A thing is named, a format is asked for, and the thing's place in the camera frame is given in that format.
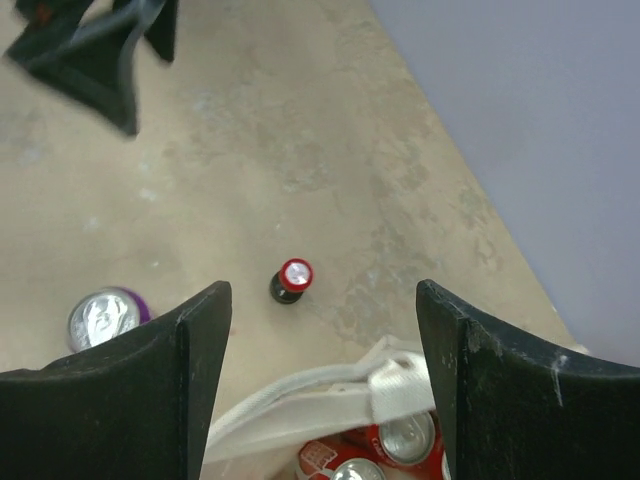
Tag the red can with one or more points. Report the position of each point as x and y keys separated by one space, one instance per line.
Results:
x=409 y=444
x=329 y=459

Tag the cream canvas tote bag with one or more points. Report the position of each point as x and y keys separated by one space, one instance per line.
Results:
x=259 y=437

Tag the purple soda can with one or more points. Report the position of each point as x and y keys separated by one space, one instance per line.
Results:
x=103 y=315

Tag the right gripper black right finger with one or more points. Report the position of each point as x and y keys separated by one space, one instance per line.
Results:
x=515 y=406

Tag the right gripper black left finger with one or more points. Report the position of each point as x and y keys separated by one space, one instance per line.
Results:
x=136 y=407

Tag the small dark red-capped bottle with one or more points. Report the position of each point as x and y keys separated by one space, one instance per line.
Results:
x=291 y=281

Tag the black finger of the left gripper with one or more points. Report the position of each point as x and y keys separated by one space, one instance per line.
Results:
x=161 y=35
x=89 y=62

